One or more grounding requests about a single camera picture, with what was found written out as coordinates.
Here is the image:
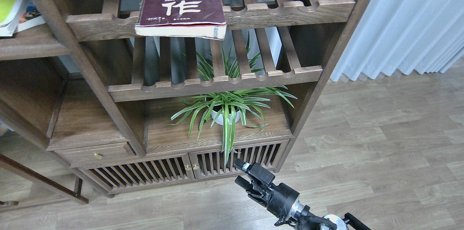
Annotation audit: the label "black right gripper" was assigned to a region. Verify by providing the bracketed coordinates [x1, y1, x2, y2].
[233, 159, 310, 223]

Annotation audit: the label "white plant pot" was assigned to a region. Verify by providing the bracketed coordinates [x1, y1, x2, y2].
[211, 106, 241, 126]

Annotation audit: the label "yellow green cover book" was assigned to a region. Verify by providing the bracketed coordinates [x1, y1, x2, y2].
[0, 0, 29, 37]

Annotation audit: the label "brass drawer knob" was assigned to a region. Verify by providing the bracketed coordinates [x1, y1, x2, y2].
[94, 152, 103, 160]

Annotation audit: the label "dark wooden bookshelf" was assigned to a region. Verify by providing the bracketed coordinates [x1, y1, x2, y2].
[1, 0, 370, 197]

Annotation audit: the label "maroon book white characters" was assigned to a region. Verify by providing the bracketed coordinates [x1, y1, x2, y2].
[134, 0, 227, 40]

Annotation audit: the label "white pleated curtain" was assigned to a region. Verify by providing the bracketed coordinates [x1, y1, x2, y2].
[330, 0, 464, 81]

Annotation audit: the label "green cover picture book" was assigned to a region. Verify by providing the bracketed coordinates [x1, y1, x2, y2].
[15, 1, 46, 33]

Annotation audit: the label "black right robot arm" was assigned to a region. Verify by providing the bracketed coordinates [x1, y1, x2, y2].
[233, 159, 369, 230]

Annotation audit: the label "dark wooden chair frame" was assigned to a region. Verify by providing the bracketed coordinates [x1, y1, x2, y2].
[0, 155, 88, 211]

